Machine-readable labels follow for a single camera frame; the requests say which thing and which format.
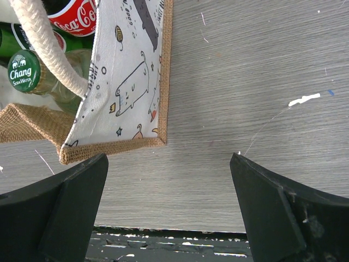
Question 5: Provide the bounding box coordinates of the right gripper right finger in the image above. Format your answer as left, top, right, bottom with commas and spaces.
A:
230, 153, 348, 261

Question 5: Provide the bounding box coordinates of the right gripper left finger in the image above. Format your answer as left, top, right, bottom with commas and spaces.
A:
1, 153, 109, 261

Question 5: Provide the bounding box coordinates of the canvas tote bag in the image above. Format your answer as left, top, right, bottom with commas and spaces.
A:
1, 1, 173, 164

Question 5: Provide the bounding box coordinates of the clear glass bottle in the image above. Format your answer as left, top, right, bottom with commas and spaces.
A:
8, 50, 81, 115

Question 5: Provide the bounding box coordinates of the green bottle yellow label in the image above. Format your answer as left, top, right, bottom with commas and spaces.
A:
1, 22, 93, 67

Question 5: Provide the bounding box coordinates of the cola glass bottle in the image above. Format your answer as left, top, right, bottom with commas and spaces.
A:
42, 0, 97, 37

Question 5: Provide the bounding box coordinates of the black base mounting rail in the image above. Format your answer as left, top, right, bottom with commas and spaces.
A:
85, 226, 253, 261

